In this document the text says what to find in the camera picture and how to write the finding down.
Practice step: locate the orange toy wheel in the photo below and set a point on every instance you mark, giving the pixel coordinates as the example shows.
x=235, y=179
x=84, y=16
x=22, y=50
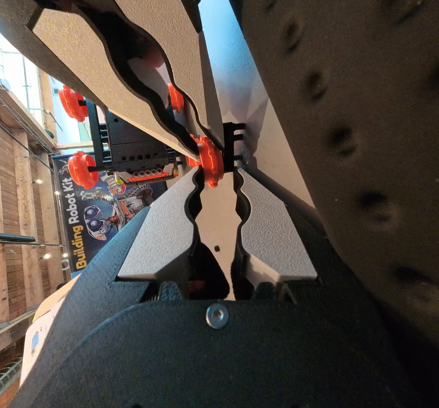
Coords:
x=210, y=161

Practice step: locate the black grey building block vehicle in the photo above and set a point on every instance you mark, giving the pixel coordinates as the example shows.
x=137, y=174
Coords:
x=133, y=147

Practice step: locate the dark blue toy kit box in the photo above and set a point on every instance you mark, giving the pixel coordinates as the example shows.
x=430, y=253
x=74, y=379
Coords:
x=103, y=209

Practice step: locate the black axle connector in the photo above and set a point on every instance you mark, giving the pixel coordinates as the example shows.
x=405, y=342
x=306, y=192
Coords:
x=233, y=143

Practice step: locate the black perforated mat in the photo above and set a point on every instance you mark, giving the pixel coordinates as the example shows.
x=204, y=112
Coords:
x=343, y=123

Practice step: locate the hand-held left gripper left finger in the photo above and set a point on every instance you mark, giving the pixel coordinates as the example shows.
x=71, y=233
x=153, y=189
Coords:
x=157, y=239

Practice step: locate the white instruction booklet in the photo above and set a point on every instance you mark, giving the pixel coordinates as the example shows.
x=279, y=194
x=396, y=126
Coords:
x=37, y=339

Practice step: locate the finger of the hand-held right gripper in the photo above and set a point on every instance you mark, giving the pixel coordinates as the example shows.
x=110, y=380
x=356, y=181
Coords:
x=164, y=16
x=85, y=64

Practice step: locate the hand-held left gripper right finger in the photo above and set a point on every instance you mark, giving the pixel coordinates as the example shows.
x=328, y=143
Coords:
x=274, y=239

